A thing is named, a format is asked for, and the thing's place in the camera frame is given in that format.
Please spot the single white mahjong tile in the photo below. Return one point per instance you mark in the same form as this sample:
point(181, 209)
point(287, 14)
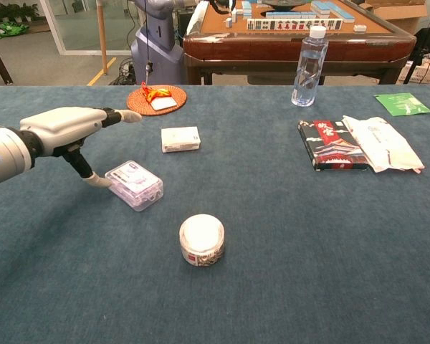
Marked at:
point(360, 28)

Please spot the small transparent plastic box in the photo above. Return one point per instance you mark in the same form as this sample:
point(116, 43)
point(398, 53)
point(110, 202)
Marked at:
point(136, 184)

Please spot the blue felt table cloth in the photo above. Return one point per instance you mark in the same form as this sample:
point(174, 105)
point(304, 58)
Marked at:
point(272, 233)

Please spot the orange woven round coaster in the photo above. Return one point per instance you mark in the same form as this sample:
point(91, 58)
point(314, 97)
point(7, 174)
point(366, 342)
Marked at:
point(138, 102)

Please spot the green bag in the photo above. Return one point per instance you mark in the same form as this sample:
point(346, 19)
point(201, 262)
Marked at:
point(9, 30)

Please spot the black tripod stand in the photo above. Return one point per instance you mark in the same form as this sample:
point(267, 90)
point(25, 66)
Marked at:
point(421, 39)

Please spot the brown cardboard box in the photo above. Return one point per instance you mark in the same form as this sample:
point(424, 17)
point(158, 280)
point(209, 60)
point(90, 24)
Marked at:
point(401, 16)

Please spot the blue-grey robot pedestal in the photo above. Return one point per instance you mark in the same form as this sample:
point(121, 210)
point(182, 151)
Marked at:
point(161, 46)

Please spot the green potted plants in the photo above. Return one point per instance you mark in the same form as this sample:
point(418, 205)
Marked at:
point(7, 12)

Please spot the brown mahjong table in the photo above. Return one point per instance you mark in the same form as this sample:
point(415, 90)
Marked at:
point(272, 46)

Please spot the diagonal blue-backed tile row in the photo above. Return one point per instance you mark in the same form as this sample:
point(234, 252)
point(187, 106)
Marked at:
point(333, 10)

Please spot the wooden pole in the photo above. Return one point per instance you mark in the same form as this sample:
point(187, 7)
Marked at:
point(102, 36)

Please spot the white cardboard card box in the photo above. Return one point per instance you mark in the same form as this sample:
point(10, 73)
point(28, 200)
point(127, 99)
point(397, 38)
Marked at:
point(180, 139)

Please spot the black red snack package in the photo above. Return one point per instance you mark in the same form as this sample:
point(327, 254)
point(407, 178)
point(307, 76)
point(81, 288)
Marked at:
point(329, 147)

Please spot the clear plastic water bottle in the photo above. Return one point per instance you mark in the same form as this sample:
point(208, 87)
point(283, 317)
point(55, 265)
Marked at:
point(308, 71)

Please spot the orange and white snack packet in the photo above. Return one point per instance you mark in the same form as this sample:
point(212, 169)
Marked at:
point(161, 100)

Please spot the white framed glass partition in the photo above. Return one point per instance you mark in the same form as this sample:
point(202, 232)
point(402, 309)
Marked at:
point(55, 36)

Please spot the green foil packet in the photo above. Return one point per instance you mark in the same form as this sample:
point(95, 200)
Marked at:
point(401, 104)

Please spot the row of mahjong tiles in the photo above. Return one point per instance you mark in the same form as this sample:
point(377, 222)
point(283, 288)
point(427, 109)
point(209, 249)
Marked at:
point(283, 25)

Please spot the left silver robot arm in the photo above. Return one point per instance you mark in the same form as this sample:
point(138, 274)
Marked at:
point(5, 156)

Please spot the blue-backed mahjong tile row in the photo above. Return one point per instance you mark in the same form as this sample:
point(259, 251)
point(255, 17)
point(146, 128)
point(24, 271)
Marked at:
point(286, 14)

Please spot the white wet wipes pack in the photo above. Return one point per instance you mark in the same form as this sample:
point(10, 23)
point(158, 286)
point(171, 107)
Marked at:
point(387, 147)

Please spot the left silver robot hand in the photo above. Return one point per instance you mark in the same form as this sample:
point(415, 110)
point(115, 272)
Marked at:
point(64, 125)

